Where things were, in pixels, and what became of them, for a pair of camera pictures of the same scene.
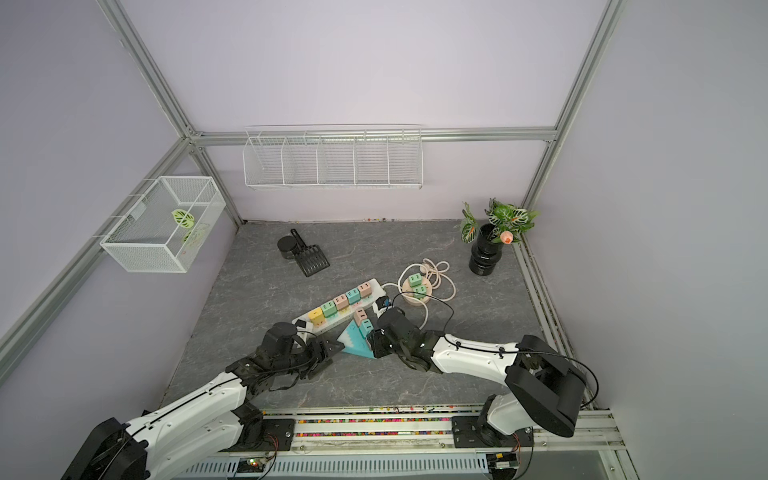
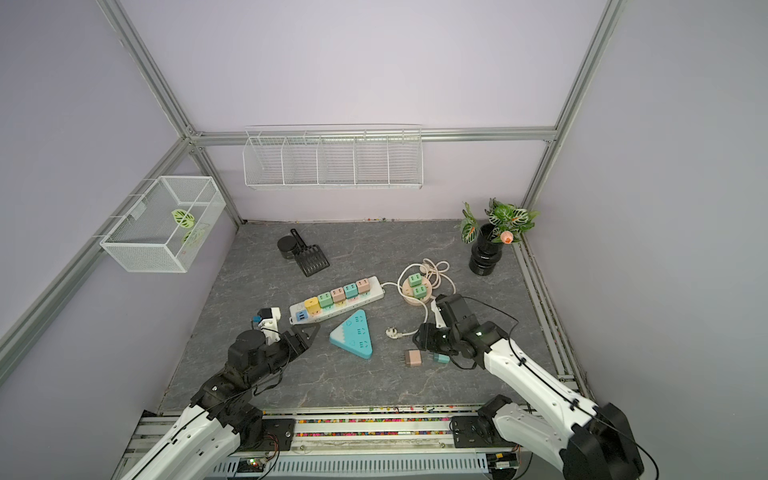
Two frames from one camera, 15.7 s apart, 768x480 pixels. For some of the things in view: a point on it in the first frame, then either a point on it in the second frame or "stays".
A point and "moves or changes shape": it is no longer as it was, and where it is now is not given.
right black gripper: x=373 y=340 -> x=425 y=335
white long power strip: x=341 y=306 moves or changes shape
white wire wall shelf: x=333 y=157 stays
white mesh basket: x=166 y=226 stays
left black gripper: x=317 y=358 -> x=300 y=337
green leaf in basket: x=183 y=218 stays
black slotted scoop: x=310 y=259 stays
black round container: x=287 y=245 stays
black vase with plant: x=504 y=226 stays
